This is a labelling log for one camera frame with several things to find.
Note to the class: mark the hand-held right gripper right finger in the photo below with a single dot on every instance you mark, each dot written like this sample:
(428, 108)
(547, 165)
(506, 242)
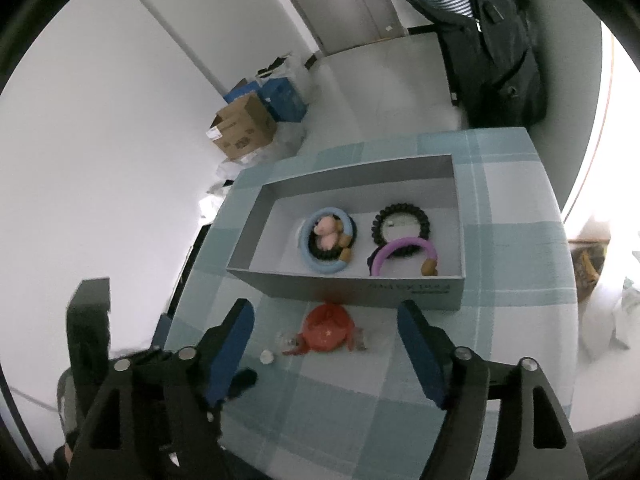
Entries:
(422, 355)

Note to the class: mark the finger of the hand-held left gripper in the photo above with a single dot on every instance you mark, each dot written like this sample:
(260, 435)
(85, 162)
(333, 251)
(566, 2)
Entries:
(242, 382)
(90, 330)

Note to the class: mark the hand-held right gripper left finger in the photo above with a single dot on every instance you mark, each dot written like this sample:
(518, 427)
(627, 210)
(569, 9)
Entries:
(230, 355)

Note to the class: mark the grey cardboard box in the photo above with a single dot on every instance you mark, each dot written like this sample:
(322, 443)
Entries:
(350, 290)

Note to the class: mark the red round ornament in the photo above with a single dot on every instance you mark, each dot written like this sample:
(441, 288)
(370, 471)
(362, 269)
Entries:
(327, 332)

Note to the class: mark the pink pig toy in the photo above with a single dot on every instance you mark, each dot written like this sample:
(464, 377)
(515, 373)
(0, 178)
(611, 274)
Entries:
(327, 232)

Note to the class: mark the small white bead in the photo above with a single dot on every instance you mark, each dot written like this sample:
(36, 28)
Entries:
(266, 356)

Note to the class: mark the white plastic bag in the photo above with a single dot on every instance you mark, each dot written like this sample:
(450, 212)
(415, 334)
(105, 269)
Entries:
(285, 142)
(215, 200)

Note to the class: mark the brown woven basket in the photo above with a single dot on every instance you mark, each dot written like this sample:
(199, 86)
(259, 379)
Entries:
(590, 270)

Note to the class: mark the white plastic sack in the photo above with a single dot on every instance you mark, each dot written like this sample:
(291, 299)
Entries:
(615, 325)

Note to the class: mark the person's grey clothing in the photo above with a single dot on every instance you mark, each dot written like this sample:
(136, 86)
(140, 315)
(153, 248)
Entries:
(610, 450)

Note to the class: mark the brown cardboard box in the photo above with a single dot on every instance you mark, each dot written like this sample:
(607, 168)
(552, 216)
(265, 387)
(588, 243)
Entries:
(245, 130)

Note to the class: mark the blue box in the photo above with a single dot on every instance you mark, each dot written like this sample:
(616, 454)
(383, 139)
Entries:
(285, 100)
(240, 91)

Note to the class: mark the white bag with black items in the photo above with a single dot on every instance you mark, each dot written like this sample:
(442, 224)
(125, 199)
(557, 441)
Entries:
(300, 75)

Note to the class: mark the black backpack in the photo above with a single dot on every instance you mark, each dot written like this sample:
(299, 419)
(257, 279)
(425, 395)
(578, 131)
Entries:
(500, 60)

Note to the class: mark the grey door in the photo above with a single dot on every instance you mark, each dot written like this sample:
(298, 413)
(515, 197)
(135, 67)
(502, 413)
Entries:
(350, 0)

